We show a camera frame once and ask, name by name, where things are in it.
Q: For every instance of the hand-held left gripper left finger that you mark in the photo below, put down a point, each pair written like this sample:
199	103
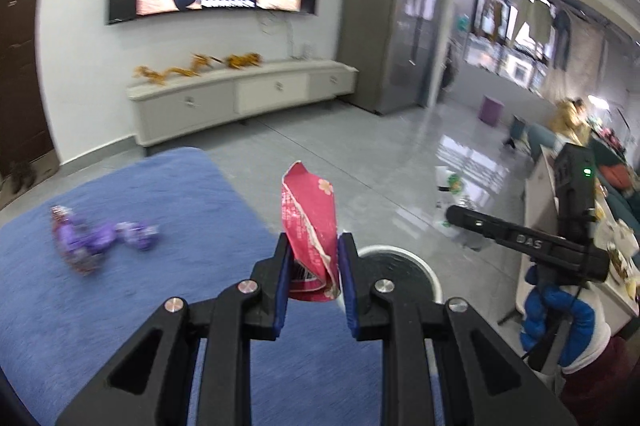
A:
282	286

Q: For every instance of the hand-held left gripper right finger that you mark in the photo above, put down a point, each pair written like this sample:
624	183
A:
348	291

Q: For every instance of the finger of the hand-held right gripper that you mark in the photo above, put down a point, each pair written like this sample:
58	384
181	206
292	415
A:
465	218

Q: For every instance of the white bag green print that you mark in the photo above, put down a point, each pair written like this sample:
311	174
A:
450	186

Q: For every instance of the white rimmed trash bin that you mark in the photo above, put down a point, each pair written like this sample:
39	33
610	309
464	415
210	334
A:
400	263

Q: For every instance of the red snack wrapper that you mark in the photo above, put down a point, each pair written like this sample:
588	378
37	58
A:
307	216

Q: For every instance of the person's right forearm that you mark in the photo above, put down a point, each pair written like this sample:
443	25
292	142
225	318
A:
605	386

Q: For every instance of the person's right hand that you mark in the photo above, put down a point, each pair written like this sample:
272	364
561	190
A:
540	326

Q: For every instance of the white side table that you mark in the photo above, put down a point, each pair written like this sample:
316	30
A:
540	196

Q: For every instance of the teal sofa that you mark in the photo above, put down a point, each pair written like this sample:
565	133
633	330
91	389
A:
542	140

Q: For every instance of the small dark chair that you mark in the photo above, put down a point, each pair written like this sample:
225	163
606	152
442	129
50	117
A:
514	133

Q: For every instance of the purple stool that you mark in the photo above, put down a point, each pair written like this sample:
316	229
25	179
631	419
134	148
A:
491	110

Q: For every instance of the twisted purple wrapper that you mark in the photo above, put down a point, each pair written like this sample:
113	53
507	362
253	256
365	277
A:
139	235

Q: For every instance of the blue fluffy blanket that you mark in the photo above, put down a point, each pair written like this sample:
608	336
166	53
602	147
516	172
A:
150	206

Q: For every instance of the hanging clothes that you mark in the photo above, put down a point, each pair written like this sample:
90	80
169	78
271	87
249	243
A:
530	20

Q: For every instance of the small purple wrapper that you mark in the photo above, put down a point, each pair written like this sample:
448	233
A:
106	238

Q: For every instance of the white television console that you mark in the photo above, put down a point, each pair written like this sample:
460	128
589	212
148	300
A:
240	95

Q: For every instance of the grey refrigerator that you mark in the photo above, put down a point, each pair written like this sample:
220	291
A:
380	30

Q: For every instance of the large purple wrapper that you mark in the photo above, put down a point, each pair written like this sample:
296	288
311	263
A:
75	241

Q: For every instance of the golden tiger figurine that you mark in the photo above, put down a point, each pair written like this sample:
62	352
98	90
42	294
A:
242	60

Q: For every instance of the golden dragon figurine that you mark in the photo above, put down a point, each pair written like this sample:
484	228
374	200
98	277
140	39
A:
170	73

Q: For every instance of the dark shoes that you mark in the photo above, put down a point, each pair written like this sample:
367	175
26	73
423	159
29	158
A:
22	176

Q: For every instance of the dark brown door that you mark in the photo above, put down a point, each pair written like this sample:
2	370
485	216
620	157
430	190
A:
20	55

